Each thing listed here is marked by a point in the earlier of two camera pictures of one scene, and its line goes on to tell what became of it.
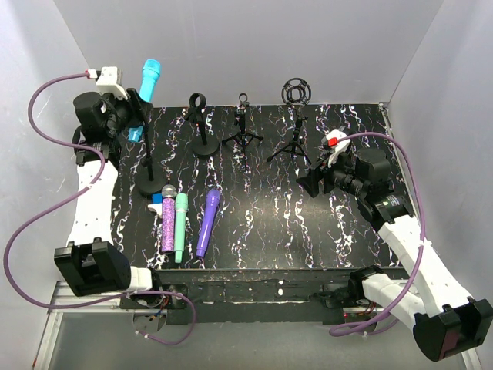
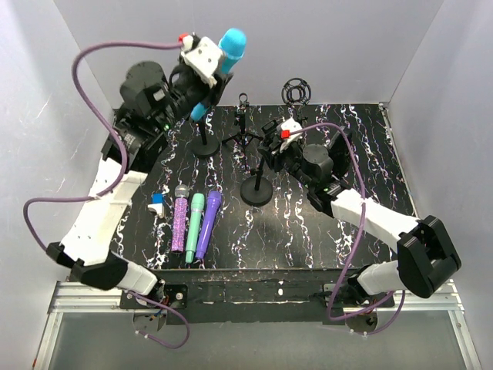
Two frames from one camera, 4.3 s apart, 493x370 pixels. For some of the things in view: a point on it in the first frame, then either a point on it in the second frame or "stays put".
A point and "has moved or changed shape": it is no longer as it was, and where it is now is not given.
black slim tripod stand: (243, 139) stays put
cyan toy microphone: (151, 69) has moved or changed shape
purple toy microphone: (212, 200) stays put
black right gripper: (310, 182) to (274, 156)
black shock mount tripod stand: (296, 92) stays put
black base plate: (252, 296) stays put
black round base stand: (151, 179) to (256, 191)
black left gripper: (140, 109) to (212, 93)
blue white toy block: (156, 203) stays put
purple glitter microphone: (169, 193) to (180, 219)
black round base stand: (203, 146) stays put
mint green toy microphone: (181, 206) to (197, 210)
